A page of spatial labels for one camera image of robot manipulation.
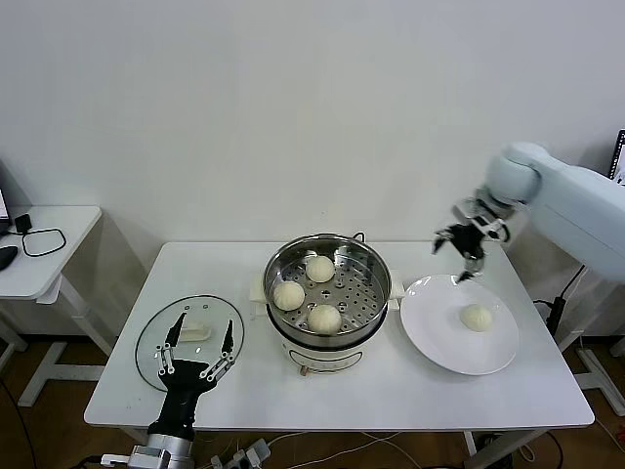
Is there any black hanging power strip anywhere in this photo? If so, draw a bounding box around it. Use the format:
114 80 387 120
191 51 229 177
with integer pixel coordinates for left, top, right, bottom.
546 296 568 336

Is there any white electric cooker base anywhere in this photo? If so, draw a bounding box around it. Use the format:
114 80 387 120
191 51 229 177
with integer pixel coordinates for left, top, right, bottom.
249 276 406 378

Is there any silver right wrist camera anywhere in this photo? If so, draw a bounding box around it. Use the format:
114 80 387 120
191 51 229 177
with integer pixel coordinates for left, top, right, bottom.
451 197 513 241

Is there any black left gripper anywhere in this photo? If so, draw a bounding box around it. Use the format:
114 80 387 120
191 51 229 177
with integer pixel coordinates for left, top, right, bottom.
146 312 236 440

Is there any black computer mouse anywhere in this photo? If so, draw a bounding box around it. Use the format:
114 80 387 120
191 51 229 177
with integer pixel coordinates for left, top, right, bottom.
0 243 21 271

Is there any white floor power strip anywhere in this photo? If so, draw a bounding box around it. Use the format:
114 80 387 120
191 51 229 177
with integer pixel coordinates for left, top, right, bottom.
209 437 274 469

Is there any stainless steel steamer basket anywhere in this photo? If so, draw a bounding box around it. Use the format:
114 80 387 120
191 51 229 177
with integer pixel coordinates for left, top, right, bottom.
264 234 394 344

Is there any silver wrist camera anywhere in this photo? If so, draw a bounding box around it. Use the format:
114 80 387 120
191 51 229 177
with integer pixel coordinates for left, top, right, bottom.
100 444 170 469
451 197 513 241

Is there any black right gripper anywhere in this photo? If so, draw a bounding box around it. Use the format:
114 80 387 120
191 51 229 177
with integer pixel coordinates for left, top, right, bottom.
431 222 488 284

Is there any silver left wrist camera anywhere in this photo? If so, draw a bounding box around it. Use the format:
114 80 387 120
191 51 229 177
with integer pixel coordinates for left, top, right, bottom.
100 444 170 469

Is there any white round plate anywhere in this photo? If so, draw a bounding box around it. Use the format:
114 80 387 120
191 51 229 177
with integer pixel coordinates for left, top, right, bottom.
399 274 520 376

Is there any white steamed baozi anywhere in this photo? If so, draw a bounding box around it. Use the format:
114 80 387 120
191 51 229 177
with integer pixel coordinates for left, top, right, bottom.
272 280 307 312
307 303 343 336
459 303 496 333
306 255 337 284

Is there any round glass lid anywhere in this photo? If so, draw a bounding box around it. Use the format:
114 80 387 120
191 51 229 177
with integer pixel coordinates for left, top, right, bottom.
135 292 246 392

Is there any dark computer monitor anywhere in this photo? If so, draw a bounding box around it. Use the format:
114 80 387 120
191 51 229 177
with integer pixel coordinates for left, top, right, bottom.
0 155 14 236

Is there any white work table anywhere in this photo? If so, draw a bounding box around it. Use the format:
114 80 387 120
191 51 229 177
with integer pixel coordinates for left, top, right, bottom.
83 239 597 469

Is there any white side table with mouse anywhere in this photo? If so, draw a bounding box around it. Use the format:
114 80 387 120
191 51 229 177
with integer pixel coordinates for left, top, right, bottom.
0 204 116 406

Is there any open dark laptop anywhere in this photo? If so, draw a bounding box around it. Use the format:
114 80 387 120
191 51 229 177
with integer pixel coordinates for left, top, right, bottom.
609 129 625 188

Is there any black looped cable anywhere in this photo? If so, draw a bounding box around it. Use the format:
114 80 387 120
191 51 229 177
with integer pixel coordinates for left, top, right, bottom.
22 227 67 257

